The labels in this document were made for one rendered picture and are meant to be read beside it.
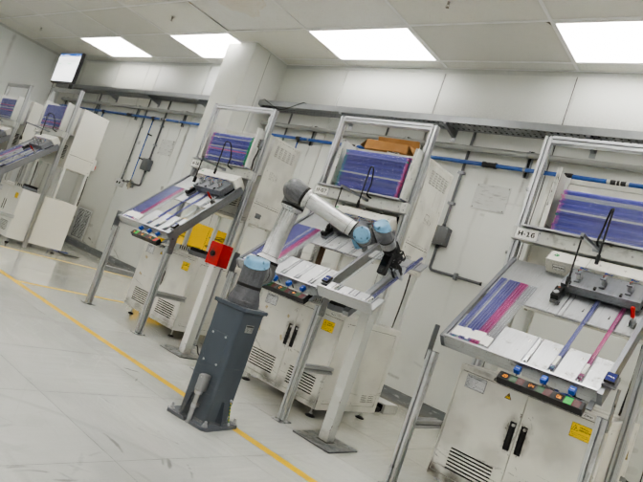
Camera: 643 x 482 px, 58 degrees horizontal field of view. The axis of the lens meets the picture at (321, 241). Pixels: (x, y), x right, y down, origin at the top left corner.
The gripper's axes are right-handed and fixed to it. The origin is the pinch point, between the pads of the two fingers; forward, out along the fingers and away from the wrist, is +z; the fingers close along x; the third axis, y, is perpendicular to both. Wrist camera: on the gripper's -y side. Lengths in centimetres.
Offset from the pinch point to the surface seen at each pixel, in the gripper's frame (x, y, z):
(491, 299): -43.6, 12.8, 10.7
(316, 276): 50, -10, 7
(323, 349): 47, -29, 48
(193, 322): 143, -53, 43
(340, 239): 66, 28, 16
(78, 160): 509, 59, 43
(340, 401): 8, -56, 38
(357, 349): 8.5, -33.7, 22.3
